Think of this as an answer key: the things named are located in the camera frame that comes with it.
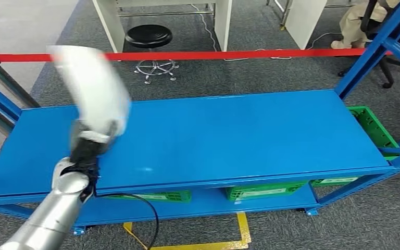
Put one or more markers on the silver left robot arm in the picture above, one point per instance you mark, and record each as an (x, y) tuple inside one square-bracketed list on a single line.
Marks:
[(51, 214)]

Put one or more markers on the red barrier tape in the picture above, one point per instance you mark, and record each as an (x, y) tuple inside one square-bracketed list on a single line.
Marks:
[(220, 55)]

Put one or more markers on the blue metal shelf rack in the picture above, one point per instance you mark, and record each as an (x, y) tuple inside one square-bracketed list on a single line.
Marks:
[(238, 138)]

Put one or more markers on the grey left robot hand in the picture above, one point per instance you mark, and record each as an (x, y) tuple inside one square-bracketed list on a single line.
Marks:
[(112, 130)]

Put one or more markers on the black office chair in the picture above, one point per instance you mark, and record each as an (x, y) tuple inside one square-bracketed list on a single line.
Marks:
[(386, 69)]

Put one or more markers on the white curved plastic part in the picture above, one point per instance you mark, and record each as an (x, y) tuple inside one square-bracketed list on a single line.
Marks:
[(93, 89)]

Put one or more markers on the black round stool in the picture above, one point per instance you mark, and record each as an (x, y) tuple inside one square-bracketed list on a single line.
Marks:
[(148, 34)]

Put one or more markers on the dark barrier post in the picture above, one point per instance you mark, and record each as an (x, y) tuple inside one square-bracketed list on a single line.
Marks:
[(10, 82)]

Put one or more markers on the yellow floor tape square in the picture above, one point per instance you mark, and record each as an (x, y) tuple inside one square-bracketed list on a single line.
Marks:
[(243, 227)]

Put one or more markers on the person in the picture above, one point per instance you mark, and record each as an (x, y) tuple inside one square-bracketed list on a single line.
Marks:
[(355, 20)]

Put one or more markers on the green plastic crate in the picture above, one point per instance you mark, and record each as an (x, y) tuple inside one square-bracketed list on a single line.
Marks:
[(265, 191), (369, 120), (334, 181), (172, 196)]

